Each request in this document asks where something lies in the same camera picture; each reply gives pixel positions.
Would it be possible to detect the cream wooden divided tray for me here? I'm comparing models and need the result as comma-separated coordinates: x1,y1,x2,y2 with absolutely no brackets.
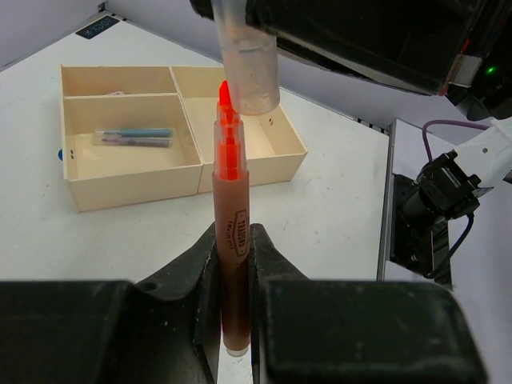
58,63,309,214

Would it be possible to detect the blue slim capped pen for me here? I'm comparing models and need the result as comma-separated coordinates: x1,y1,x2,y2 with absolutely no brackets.
95,128,173,138

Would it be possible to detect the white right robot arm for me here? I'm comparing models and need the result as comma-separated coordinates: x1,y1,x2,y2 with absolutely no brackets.
191,1,511,188

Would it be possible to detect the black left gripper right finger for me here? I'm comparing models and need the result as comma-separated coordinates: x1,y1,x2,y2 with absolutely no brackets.
249,224,488,383

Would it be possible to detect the beige slim orange-tip pen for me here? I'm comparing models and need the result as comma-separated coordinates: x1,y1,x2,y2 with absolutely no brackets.
212,81,250,358

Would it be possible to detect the clear orange cap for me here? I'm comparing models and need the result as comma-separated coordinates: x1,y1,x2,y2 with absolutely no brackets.
211,0,280,116

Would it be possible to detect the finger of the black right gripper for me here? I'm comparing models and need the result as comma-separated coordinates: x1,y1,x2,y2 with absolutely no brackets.
191,1,496,96

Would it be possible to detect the purple slim capped pen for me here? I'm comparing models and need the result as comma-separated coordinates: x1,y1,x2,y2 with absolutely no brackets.
93,137,172,148

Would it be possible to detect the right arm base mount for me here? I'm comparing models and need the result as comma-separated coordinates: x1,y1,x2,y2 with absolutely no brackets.
390,150,480,288

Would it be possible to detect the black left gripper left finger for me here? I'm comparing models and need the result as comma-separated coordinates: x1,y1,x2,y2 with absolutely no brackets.
1,228,221,383

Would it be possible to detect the pink chunky highlighter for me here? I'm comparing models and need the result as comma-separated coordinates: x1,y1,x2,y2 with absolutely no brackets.
105,90,125,96

